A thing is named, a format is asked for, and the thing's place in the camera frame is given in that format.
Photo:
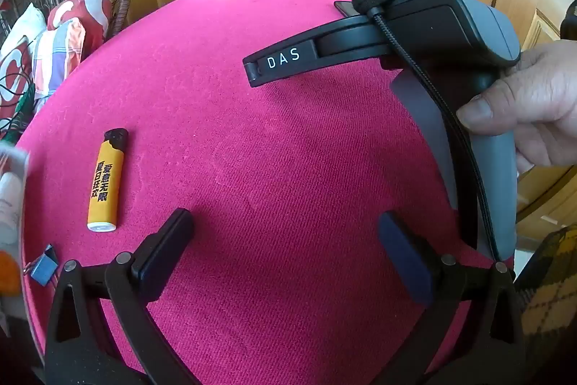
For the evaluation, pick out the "white cushion red print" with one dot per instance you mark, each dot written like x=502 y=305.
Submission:
x=18 y=51

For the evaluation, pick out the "magenta tablecloth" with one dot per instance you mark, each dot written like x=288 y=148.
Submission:
x=270 y=141

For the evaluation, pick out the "small blue component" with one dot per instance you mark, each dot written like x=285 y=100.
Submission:
x=45 y=270

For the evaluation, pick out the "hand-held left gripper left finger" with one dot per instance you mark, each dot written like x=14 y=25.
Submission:
x=164 y=249

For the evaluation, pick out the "plaid cushion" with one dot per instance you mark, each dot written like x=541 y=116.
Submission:
x=58 y=51

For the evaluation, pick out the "round red white cushion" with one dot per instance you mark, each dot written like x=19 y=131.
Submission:
x=81 y=8

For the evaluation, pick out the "person's yellow argyle clothing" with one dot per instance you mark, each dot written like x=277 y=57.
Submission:
x=550 y=299

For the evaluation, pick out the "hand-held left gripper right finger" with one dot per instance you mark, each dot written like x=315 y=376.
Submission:
x=405 y=263

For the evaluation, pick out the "yellow lighter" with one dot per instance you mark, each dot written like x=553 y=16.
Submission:
x=106 y=186

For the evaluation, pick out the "person's right hand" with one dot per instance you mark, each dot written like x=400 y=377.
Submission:
x=541 y=105

